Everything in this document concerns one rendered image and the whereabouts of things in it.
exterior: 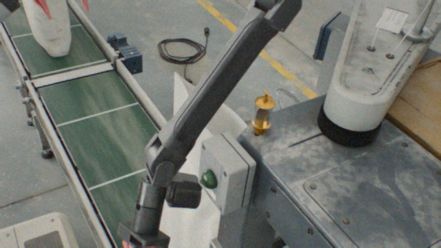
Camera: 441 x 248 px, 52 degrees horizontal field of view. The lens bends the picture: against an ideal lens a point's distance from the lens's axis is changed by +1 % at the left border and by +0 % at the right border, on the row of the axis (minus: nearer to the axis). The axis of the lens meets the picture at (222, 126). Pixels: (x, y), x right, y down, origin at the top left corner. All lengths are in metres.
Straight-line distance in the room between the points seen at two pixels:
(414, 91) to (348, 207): 0.32
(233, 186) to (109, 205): 1.20
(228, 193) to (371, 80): 0.26
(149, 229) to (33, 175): 1.61
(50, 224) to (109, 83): 0.81
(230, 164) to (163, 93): 2.34
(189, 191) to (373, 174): 0.42
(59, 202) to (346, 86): 1.87
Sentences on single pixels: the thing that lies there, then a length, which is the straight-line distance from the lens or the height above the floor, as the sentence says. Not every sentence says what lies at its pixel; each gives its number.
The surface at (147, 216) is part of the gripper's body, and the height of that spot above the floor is 1.03.
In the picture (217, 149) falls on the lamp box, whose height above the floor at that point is 1.33.
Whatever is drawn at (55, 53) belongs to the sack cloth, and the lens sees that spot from 2.61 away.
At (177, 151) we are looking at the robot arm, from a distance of 0.86.
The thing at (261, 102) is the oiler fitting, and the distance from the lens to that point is 0.62.
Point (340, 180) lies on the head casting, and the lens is 0.61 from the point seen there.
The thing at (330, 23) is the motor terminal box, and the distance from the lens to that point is 1.06.
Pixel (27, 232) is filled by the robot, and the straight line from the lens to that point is 1.93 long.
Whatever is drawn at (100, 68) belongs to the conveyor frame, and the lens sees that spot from 2.50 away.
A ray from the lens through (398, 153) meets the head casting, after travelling 0.69.
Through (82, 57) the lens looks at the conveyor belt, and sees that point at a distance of 2.59.
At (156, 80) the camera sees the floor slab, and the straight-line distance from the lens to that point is 3.05.
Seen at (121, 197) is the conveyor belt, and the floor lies 0.38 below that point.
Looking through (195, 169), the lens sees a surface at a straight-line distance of 1.23.
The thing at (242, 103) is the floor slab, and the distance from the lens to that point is 2.90.
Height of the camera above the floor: 1.76
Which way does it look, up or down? 41 degrees down
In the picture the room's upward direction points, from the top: 7 degrees clockwise
